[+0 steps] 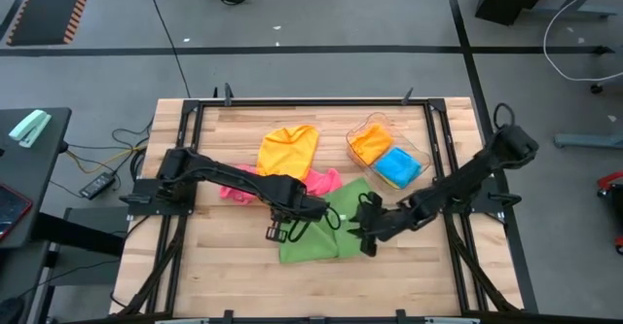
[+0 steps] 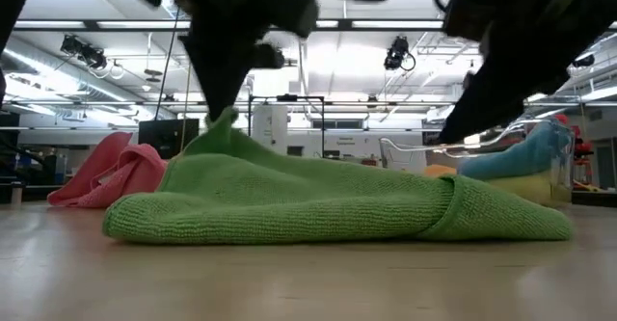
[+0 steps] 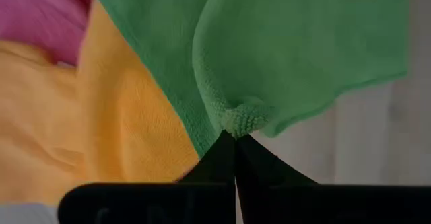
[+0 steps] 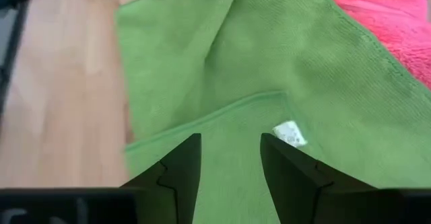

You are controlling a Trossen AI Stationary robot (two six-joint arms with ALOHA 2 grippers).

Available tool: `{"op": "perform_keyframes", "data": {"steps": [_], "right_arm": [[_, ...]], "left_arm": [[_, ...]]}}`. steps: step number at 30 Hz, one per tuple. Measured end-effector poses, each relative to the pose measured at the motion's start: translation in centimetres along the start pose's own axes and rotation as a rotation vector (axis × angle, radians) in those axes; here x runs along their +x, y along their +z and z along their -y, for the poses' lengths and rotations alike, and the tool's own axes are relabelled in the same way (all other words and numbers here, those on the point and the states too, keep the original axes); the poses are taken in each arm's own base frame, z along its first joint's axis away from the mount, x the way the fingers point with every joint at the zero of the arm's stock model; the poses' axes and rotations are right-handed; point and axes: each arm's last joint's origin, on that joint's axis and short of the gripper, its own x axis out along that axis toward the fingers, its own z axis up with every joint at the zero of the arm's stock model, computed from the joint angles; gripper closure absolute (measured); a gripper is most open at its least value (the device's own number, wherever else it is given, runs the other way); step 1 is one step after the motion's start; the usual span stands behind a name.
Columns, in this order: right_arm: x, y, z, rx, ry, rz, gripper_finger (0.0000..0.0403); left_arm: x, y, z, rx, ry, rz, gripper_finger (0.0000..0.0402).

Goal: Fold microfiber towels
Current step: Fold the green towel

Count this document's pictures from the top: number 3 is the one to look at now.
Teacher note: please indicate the green microfiber towel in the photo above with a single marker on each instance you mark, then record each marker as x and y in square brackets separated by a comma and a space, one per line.
[269, 49]

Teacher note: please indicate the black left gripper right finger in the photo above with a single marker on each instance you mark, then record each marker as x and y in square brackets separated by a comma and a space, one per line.
[259, 173]

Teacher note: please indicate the pink microfiber towel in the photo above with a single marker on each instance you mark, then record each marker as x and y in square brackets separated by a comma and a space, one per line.
[40, 15]

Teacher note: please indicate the orange microfiber towel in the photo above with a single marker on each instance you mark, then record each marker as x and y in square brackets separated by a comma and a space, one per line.
[118, 123]

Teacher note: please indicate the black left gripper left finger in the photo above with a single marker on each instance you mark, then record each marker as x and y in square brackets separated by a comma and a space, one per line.
[219, 170]

